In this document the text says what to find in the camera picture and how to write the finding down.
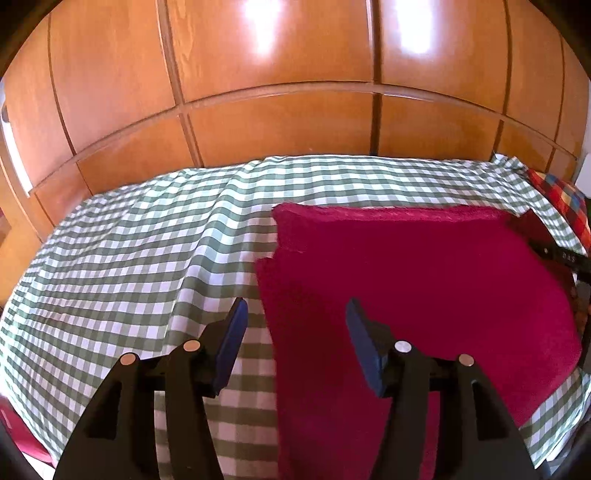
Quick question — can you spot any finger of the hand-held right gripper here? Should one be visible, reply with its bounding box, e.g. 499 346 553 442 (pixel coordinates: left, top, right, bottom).
509 209 590 269

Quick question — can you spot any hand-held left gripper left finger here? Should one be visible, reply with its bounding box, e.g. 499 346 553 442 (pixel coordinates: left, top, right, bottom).
53 297 249 480

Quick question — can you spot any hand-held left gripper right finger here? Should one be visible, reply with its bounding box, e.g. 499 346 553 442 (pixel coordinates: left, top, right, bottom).
346 298 541 480

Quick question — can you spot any dark red cloth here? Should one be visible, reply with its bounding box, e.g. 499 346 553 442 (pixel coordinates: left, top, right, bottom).
255 202 583 480

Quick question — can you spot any colourful plaid cloth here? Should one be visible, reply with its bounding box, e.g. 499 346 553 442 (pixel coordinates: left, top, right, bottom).
526 168 591 254

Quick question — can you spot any green checked bed sheet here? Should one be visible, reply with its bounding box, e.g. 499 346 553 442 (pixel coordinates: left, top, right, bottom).
0 154 591 480

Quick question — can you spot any red fabric item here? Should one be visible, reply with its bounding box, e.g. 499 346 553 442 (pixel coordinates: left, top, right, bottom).
0 396 48 462

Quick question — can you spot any wooden wardrobe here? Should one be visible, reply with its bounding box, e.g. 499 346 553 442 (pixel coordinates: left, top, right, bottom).
0 0 591 245

